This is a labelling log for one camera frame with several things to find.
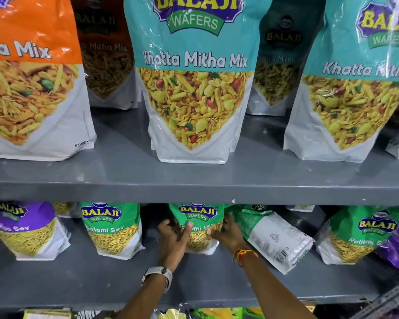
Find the person's right thumb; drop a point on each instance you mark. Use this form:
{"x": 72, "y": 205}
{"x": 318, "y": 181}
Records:
{"x": 213, "y": 233}

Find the small yellow-printed snack packet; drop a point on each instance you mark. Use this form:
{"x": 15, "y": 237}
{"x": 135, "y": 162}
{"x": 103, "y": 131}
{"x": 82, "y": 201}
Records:
{"x": 301, "y": 207}
{"x": 65, "y": 208}

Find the purple snack packet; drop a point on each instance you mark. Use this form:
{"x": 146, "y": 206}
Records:
{"x": 23, "y": 225}
{"x": 397, "y": 249}

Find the person's left thumb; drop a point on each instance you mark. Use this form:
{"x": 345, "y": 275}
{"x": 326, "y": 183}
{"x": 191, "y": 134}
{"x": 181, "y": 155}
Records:
{"x": 187, "y": 230}

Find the large teal snack packet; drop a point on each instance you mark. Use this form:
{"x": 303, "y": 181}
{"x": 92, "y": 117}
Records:
{"x": 193, "y": 96}
{"x": 282, "y": 63}
{"x": 345, "y": 106}

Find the person's right hand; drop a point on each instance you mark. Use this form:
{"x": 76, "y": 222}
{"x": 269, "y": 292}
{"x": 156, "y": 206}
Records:
{"x": 229, "y": 237}

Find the person's right forearm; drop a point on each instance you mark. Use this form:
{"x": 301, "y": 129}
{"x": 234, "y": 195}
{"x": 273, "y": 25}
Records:
{"x": 272, "y": 292}

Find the person's left forearm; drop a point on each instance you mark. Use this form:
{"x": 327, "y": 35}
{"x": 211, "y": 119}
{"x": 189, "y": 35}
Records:
{"x": 144, "y": 300}

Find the green and yellow snack packet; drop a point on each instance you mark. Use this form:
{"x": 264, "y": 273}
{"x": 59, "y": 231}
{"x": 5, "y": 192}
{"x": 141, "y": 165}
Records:
{"x": 252, "y": 312}
{"x": 216, "y": 313}

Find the green snack packet, white back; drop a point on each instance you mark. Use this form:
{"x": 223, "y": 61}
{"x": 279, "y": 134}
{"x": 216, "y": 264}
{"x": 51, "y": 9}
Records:
{"x": 276, "y": 239}

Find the white wristwatch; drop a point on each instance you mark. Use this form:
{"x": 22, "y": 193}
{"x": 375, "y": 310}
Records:
{"x": 158, "y": 272}

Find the pale yellow snack packet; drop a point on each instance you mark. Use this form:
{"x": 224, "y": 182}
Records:
{"x": 46, "y": 314}

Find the large orange snack packet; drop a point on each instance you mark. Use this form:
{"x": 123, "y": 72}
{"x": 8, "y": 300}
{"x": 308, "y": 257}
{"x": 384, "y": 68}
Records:
{"x": 103, "y": 46}
{"x": 36, "y": 36}

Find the person's left hand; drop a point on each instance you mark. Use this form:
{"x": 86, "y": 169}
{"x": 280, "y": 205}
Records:
{"x": 171, "y": 245}

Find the grey metal shelf board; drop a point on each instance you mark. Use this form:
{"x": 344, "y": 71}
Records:
{"x": 119, "y": 182}
{"x": 86, "y": 285}

